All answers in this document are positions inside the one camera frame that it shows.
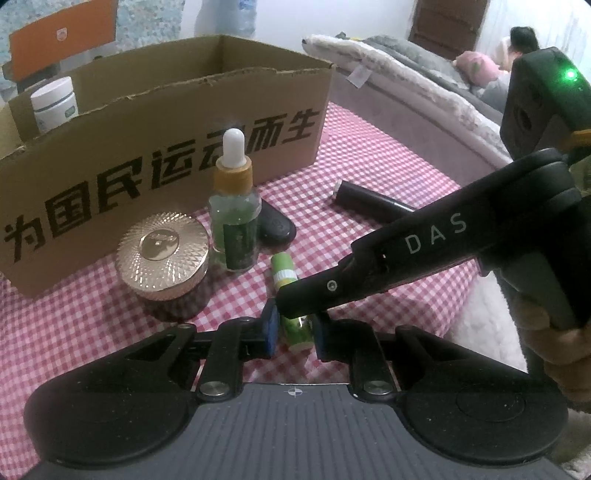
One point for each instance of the white fluffy blanket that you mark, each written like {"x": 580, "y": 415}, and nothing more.
{"x": 429, "y": 118}

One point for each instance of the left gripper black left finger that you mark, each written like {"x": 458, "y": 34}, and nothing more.
{"x": 234, "y": 343}

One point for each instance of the orange Philips box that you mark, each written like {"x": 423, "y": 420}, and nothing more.
{"x": 68, "y": 32}

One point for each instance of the operator's right hand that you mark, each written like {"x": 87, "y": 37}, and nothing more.
{"x": 551, "y": 272}

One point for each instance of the gold lid cosmetic jar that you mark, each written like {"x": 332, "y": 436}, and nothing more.
{"x": 165, "y": 260}

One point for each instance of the pink checkered tablecloth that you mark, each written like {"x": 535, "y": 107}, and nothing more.
{"x": 92, "y": 313}

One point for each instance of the grey green cushion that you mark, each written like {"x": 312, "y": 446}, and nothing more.
{"x": 429, "y": 64}

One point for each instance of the brown cardboard box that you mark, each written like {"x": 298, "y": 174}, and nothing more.
{"x": 145, "y": 140}

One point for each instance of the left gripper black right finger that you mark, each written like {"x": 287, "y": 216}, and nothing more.
{"x": 355, "y": 344}

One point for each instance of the green lip balm tube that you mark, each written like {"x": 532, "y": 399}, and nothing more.
{"x": 297, "y": 331}

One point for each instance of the person lying on sofa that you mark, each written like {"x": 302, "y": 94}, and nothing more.
{"x": 489, "y": 76}

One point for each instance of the dark wooden door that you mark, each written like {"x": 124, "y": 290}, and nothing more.
{"x": 447, "y": 28}

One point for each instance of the black oval case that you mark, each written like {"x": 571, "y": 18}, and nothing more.
{"x": 274, "y": 228}

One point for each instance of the green glass dropper bottle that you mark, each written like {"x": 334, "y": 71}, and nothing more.
{"x": 234, "y": 206}

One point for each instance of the black cylindrical tube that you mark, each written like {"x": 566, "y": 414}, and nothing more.
{"x": 368, "y": 203}

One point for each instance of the white plastic supplement bottle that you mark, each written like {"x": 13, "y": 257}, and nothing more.
{"x": 54, "y": 104}

